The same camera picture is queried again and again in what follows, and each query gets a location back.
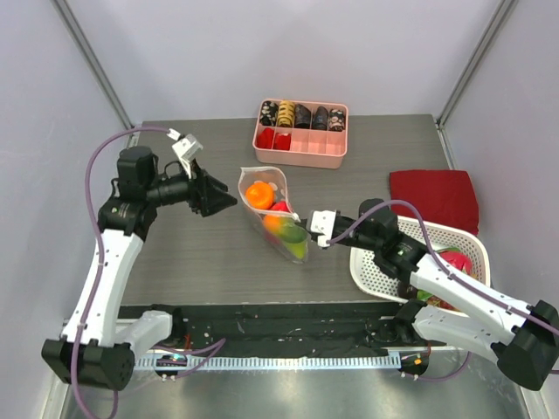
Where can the orange green mango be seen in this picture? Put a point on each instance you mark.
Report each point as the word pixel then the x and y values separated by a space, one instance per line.
pixel 285 229

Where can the black floral sock roll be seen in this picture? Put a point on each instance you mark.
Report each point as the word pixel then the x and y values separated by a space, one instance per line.
pixel 268 113

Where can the pink dragon fruit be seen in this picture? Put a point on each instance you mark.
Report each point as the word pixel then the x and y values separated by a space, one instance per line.
pixel 457 259

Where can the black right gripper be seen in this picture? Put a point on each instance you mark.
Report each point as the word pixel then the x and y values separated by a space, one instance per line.
pixel 340 225

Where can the black dotted sock roll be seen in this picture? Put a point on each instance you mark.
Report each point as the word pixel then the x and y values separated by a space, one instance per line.
pixel 320 119

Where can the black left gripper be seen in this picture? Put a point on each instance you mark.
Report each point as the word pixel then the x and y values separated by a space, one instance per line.
pixel 199 192

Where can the clear polka dot zip bag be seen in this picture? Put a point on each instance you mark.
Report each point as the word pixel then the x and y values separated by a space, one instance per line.
pixel 276 178

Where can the yellow black patterned roll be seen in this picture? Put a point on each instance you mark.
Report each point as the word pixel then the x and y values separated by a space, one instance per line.
pixel 286 114

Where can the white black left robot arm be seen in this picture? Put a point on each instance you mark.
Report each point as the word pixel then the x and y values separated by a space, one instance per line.
pixel 90 351

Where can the purple grape bunch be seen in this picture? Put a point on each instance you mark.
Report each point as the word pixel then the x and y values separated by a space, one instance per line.
pixel 435 301

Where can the black pink floral roll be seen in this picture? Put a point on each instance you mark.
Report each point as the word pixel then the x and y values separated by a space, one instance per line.
pixel 336 120

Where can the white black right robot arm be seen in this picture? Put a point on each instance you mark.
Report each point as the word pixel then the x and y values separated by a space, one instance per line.
pixel 519 338

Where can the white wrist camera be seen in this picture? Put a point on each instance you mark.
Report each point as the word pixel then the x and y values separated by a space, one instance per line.
pixel 185 147
pixel 320 225

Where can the green pear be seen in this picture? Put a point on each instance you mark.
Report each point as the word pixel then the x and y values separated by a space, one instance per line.
pixel 298 250

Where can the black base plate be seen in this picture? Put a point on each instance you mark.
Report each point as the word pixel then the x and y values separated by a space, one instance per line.
pixel 290 331

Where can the pink divided organizer box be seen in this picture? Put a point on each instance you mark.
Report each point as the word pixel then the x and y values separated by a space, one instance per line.
pixel 309 148

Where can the red item compartment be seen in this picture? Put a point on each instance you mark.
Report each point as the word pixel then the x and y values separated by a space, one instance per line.
pixel 265 138
pixel 282 142

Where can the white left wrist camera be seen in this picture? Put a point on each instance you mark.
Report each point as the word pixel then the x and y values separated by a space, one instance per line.
pixel 185 147

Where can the red item left compartment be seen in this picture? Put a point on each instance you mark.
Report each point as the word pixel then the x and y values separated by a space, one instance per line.
pixel 265 138

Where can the orange tangerine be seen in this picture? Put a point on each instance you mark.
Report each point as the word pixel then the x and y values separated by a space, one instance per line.
pixel 260 195

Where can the white slotted cable duct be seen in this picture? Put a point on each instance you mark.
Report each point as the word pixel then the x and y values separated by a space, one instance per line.
pixel 153 361

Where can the dark brown sock roll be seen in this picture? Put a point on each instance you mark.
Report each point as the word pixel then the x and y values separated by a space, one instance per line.
pixel 302 117

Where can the folded red cloth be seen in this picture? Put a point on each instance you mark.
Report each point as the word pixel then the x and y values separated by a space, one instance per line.
pixel 445 197

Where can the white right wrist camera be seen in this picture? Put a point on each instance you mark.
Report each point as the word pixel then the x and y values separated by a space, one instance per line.
pixel 320 225

